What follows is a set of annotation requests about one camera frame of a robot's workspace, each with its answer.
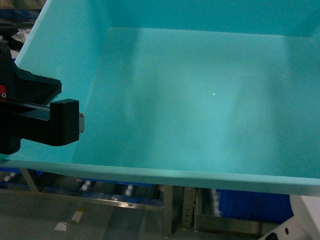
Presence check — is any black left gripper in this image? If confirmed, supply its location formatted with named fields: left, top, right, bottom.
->
left=0, top=43, right=84, bottom=155

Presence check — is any blue bin lower shelf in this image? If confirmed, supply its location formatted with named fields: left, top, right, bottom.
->
left=216, top=189, right=294, bottom=224

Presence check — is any teal plastic bin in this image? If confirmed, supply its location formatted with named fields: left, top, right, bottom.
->
left=0, top=0, right=320, bottom=196

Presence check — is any stainless steel shelf frame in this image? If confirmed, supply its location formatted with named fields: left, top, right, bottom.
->
left=0, top=169, right=276, bottom=240

